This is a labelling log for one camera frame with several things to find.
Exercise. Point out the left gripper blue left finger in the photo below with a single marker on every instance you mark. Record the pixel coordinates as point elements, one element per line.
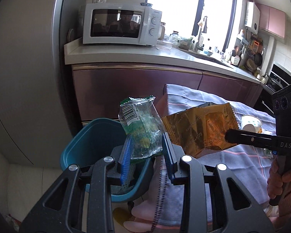
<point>124,159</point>

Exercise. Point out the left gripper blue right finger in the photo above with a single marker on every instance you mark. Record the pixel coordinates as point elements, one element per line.
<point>170,156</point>

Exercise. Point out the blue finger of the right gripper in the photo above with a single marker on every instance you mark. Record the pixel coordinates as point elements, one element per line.
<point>250,138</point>

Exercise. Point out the gold foil snack wrapper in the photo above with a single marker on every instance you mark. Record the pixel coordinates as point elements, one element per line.
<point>201,130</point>

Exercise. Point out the green clear snack wrapper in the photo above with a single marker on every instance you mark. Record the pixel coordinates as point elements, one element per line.
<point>140,119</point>

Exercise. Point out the pink sleeve right forearm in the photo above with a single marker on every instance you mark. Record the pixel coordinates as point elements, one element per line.
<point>279,215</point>

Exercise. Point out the teal plastic trash bin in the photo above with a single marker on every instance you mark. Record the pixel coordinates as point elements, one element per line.
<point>97,140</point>

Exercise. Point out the chrome kitchen faucet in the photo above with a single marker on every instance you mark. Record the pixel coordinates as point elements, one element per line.
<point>202,30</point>

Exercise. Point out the person's right hand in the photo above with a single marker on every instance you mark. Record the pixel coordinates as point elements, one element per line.
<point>275,181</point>

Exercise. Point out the grey plaid tablecloth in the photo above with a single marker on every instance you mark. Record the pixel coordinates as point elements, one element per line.
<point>251,165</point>

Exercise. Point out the black built-in oven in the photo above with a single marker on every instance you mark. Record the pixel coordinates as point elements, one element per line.
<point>278,78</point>

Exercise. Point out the black hanging frying pan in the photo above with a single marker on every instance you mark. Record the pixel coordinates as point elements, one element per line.
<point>258,58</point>

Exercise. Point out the grey refrigerator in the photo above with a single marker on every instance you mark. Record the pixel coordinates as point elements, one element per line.
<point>38,107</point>

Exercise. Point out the white microwave oven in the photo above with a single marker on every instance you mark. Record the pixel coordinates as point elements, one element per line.
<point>110,23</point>

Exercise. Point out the blue white bowl on microwave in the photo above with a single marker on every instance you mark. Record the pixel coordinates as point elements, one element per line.
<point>145,4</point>

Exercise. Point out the black tracking camera box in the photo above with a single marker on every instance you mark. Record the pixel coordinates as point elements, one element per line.
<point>281,101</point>

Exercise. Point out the white wall water heater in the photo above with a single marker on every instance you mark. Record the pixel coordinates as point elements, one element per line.
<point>252,18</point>

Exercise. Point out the pink upper wall cabinet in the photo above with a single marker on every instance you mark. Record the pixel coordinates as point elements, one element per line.
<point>272,20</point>

